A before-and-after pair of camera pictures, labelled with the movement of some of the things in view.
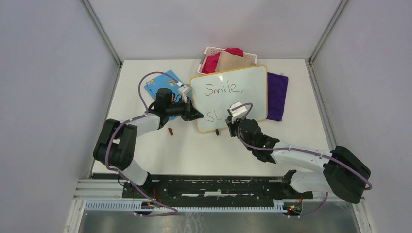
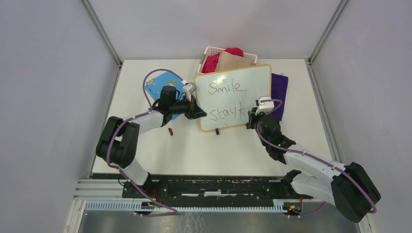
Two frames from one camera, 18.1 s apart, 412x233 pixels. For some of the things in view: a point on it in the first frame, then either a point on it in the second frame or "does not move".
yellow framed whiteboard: (214, 93) does not move
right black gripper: (231, 124) → (252, 117)
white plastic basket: (210, 51) does not move
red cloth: (210, 62) does not move
